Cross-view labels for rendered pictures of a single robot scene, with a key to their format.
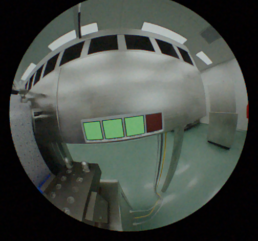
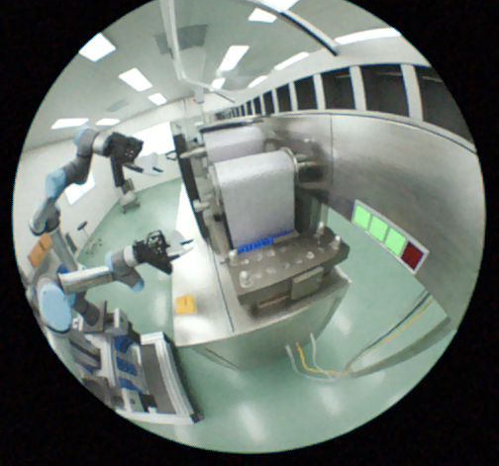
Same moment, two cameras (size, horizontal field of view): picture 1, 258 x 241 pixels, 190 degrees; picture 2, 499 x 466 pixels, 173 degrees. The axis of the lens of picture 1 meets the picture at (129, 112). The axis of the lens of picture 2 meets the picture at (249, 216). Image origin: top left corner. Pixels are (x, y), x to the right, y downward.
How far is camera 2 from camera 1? 0.28 m
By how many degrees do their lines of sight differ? 83
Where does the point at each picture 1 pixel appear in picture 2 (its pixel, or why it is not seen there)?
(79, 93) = (360, 171)
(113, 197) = (327, 291)
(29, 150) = (283, 203)
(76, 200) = (302, 262)
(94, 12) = not seen: outside the picture
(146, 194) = (346, 350)
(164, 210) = (310, 387)
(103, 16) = not seen: outside the picture
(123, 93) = (401, 201)
